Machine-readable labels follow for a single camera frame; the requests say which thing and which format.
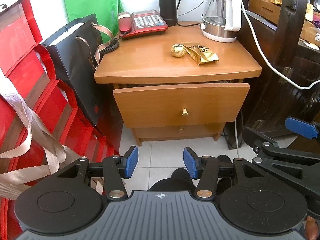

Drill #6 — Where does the light wooden tray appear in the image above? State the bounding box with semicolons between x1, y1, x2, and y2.
248;0;320;47

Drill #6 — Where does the black paper bag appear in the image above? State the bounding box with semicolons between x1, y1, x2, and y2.
41;14;120;127

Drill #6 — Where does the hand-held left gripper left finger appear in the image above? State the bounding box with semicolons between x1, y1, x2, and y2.
54;145;139;202

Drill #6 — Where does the black cable bundle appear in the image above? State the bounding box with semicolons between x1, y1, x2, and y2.
221;110;245;150

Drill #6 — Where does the person's black left shoe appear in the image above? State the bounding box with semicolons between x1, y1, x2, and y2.
150;168;198;193

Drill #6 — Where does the wooden nightstand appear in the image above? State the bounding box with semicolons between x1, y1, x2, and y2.
94;21;262;147

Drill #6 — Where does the thick white cable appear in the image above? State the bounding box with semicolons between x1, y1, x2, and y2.
234;117;240;151
232;0;320;90

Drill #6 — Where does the glass electric kettle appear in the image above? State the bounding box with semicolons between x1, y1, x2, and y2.
200;0;242;43

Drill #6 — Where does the small wooden drawer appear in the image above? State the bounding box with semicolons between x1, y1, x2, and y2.
131;122;227;139

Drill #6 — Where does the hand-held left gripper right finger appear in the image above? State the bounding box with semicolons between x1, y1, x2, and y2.
183;147;269;202

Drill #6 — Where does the green cloth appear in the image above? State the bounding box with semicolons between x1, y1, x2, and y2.
61;0;124;37

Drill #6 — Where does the red telephone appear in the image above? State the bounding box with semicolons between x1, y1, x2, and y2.
100;9;168;54

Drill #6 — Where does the row of red gift bags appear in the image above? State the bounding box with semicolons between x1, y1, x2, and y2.
0;0;120;240

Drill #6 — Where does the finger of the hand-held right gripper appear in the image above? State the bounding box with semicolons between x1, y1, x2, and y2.
285;116;320;140
243;127;320;200

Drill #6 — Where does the black thermos flask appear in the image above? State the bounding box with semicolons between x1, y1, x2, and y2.
157;0;178;27

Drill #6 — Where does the gold foil packet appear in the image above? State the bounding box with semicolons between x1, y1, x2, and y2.
183;42;220;65

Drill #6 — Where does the gold foil ball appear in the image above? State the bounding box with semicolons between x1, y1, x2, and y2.
171;43;186;58

